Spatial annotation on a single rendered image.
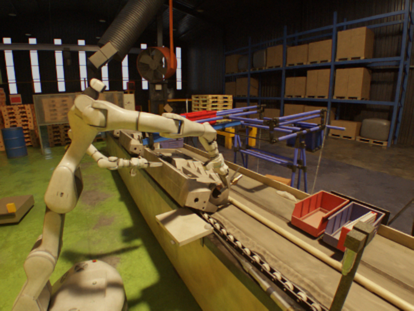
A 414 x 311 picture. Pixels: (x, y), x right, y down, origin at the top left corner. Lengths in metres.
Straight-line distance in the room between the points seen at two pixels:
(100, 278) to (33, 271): 0.49
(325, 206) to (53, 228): 1.64
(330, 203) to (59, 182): 1.57
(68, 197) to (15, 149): 6.63
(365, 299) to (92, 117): 1.28
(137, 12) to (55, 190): 8.10
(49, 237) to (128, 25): 7.88
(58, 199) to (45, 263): 0.39
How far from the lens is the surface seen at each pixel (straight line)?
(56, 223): 1.28
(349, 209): 1.46
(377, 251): 1.38
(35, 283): 1.48
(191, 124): 0.93
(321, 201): 1.58
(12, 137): 7.68
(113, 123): 0.85
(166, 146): 3.07
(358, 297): 1.07
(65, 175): 1.11
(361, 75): 10.08
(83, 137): 1.09
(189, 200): 1.24
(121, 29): 8.52
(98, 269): 1.71
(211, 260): 1.21
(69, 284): 1.78
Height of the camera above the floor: 1.47
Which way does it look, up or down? 15 degrees down
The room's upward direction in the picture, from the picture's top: straight up
